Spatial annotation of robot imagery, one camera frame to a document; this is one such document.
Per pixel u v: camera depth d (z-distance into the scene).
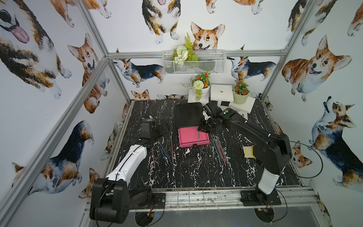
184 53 0.79
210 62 0.93
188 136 0.83
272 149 0.45
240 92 0.90
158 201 0.73
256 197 0.67
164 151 0.92
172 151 0.92
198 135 0.82
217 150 0.92
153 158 0.89
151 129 0.66
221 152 0.90
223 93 0.95
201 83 0.87
